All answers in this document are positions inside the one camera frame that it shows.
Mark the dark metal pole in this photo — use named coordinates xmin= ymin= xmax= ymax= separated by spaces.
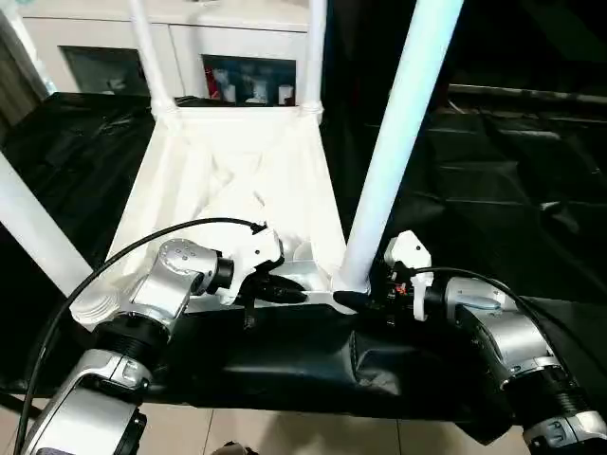
xmin=448 ymin=83 xmax=607 ymax=103

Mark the black glossy mat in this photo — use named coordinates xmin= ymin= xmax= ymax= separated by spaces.
xmin=0 ymin=89 xmax=607 ymax=446

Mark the black backdrop cloth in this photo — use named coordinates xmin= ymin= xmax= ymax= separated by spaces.
xmin=324 ymin=0 xmax=607 ymax=115

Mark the grey curtain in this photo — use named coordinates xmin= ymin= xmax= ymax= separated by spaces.
xmin=0 ymin=9 xmax=53 ymax=138

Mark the white plastic table top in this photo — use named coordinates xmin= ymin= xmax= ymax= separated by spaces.
xmin=69 ymin=104 xmax=372 ymax=333

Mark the white glass-door cabinet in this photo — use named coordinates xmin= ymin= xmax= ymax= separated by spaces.
xmin=21 ymin=0 xmax=328 ymax=109

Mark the black left wrist camera cable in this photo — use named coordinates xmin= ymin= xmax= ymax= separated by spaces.
xmin=13 ymin=216 xmax=267 ymax=455

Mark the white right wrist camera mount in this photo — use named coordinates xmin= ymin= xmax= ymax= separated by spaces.
xmin=384 ymin=230 xmax=433 ymax=321

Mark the black frame leg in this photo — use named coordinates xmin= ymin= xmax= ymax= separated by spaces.
xmin=0 ymin=386 xmax=29 ymax=411

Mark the white plastic table leg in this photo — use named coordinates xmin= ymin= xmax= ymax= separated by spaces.
xmin=298 ymin=0 xmax=329 ymax=118
xmin=0 ymin=150 xmax=122 ymax=331
xmin=127 ymin=0 xmax=184 ymax=118
xmin=331 ymin=0 xmax=466 ymax=307

